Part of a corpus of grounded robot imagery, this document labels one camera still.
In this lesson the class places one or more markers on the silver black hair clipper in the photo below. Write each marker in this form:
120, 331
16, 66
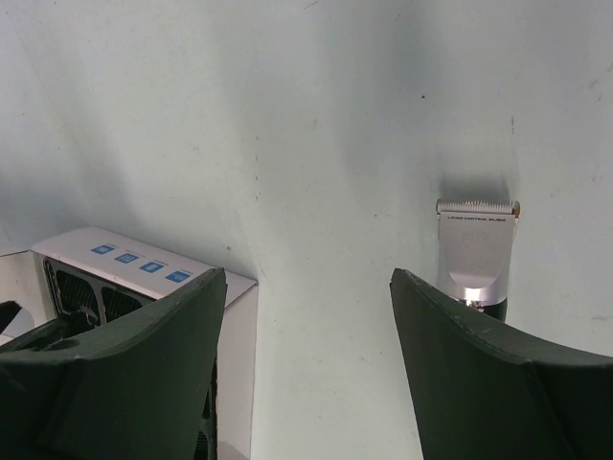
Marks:
475, 244

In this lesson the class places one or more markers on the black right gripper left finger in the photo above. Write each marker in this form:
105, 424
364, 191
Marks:
134, 388

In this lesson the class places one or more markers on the white box with black tray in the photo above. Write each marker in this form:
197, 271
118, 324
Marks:
111, 264

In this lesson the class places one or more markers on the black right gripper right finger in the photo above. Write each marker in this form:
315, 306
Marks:
481, 389

